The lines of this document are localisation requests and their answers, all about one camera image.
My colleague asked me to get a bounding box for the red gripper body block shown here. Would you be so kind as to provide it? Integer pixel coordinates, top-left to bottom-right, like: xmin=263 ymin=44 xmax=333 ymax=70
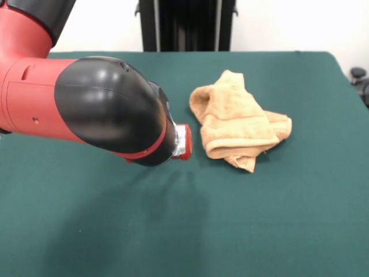
xmin=171 ymin=123 xmax=194 ymax=161

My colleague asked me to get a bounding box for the tan terry towel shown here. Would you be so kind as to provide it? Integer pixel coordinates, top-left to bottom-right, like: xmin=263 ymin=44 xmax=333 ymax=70
xmin=189 ymin=69 xmax=293 ymax=174

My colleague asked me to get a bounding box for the dark green table cloth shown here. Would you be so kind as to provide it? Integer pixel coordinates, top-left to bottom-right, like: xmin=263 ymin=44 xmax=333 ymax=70
xmin=0 ymin=51 xmax=369 ymax=277

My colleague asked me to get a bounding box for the dark stand base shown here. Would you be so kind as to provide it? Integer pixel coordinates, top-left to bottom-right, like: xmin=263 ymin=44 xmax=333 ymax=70
xmin=350 ymin=66 xmax=369 ymax=109

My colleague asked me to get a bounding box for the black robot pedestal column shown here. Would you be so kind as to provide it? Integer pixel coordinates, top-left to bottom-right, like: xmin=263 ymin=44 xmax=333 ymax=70
xmin=138 ymin=0 xmax=239 ymax=53

